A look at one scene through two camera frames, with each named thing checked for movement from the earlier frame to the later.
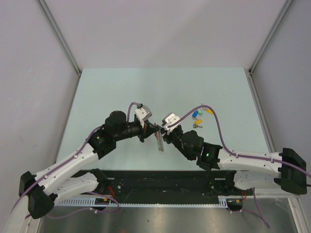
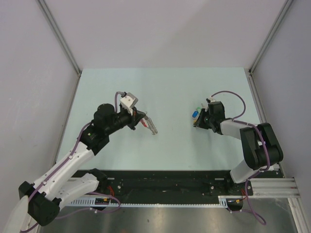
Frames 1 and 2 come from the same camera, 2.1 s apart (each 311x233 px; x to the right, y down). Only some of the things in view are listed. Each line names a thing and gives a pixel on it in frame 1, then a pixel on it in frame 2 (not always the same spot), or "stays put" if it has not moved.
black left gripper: [148, 129] → [134, 119]
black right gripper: [166, 137] → [199, 123]
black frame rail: [152, 183] stays put
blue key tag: [195, 114] stays put
